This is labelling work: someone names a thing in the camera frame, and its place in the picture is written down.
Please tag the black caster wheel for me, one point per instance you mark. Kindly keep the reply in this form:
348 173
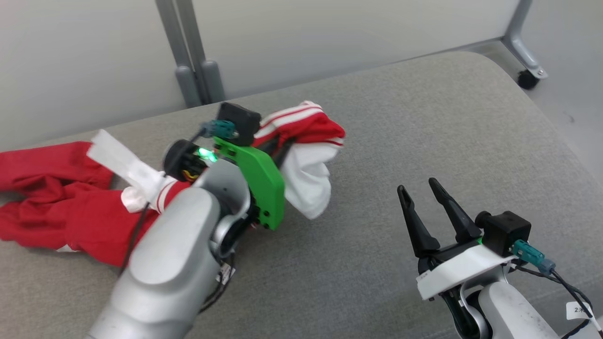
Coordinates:
527 80

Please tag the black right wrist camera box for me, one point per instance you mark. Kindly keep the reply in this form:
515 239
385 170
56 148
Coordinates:
504 233

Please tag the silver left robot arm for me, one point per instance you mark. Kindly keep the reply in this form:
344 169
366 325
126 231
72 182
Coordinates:
165 263

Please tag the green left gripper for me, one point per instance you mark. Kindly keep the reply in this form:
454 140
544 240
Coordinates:
264 183

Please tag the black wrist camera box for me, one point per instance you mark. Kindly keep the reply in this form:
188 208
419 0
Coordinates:
240 122
504 233

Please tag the red shorts with white stripe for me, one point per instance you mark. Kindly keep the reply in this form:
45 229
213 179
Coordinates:
61 202

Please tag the grey metal partition foot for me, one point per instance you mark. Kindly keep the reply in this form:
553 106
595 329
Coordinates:
518 33

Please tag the grey partition post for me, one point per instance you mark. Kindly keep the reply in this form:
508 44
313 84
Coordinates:
176 42
200 42

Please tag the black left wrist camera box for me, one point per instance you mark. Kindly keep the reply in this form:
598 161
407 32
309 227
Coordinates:
240 122

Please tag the red shirt with white trim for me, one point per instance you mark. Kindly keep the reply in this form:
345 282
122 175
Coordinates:
311 165

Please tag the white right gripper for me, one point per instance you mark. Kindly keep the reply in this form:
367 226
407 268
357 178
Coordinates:
464 270

